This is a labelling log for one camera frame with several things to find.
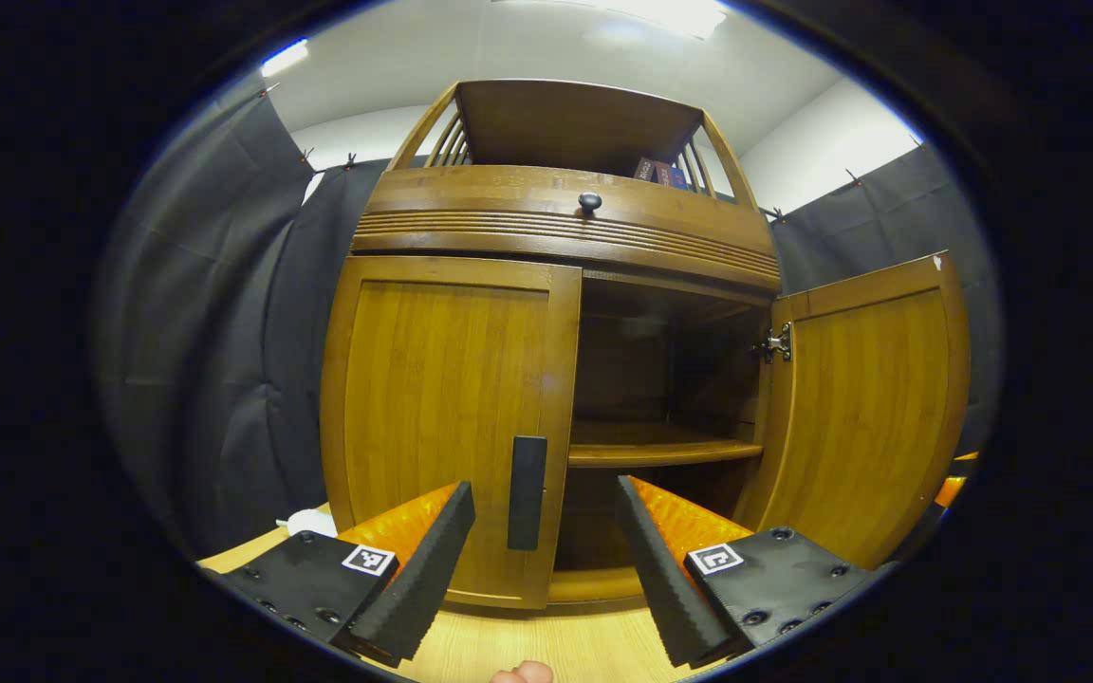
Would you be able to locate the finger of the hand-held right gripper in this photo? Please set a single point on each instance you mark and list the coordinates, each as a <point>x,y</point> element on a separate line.
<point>968,457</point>
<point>950,490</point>

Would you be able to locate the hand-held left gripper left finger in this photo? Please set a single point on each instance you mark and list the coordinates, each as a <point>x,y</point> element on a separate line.
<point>423,579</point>

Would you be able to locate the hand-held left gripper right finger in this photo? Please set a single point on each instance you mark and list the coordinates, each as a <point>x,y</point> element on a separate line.
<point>665,579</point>

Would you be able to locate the wooden cabinet door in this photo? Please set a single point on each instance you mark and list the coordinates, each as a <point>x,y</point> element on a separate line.
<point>869,408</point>
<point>433,398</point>

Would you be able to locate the wooden double-door shoe cabinet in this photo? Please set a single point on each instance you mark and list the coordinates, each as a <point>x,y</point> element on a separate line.
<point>565,123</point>

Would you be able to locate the wooden cabinet shelf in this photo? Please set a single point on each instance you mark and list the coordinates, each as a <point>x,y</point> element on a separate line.
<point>651,446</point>

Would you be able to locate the metal door hinge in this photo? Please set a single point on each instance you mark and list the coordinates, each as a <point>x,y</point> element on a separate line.
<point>776,343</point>

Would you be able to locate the wooden cabinet drawer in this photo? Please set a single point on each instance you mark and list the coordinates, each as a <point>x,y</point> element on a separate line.
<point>480,194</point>

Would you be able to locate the small white object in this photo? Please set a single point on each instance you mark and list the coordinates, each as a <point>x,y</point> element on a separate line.
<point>311,524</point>

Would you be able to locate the black backdrop cloth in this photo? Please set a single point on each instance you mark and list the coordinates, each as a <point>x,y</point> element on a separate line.
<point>214,379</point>

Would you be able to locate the black round drawer knob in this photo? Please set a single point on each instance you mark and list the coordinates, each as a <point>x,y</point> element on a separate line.
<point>589,201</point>

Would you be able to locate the blue book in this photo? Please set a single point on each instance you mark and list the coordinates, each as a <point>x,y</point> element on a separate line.
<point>678,178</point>

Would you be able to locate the dark maroon book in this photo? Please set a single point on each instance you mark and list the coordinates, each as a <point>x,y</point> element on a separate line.
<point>651,172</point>

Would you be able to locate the small ceiling light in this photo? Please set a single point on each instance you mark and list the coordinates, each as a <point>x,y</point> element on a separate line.
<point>284,57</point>

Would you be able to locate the large ceiling light panel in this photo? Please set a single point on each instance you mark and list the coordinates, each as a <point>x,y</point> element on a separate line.
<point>641,11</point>

